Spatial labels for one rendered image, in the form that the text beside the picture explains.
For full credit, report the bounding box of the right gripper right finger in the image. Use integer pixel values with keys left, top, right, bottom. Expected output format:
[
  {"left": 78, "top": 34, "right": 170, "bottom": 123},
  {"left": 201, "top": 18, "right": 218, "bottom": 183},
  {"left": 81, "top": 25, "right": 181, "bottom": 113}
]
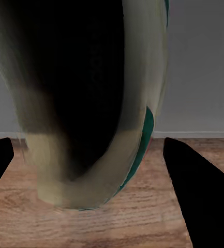
[{"left": 162, "top": 137, "right": 224, "bottom": 248}]

